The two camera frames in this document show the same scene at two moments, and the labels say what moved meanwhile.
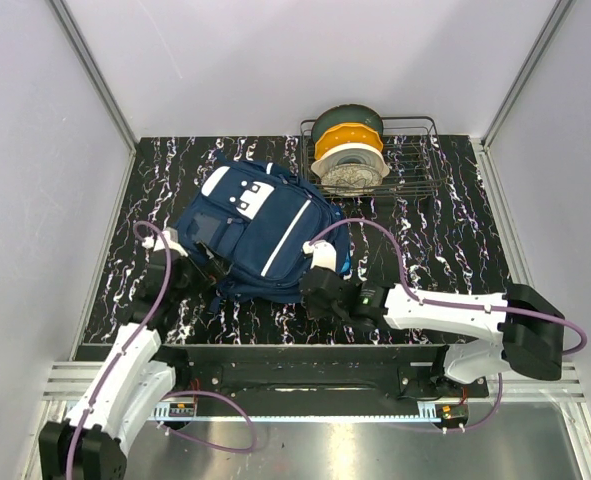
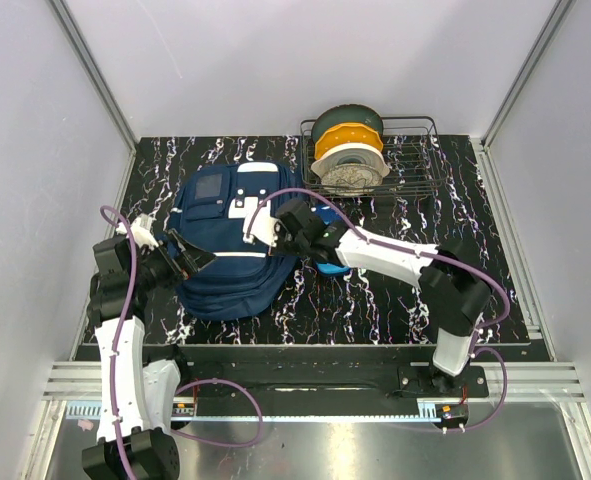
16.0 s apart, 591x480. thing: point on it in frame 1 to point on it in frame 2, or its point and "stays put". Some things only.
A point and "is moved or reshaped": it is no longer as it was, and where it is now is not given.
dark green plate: x=347 y=114 stays put
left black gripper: x=213 y=269 to x=188 y=262
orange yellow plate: x=332 y=135 stays put
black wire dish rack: x=410 y=149 stays put
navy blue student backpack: x=262 y=219 is moved or reshaped
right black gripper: x=312 y=310 to x=279 y=231
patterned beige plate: x=351 y=179 stays put
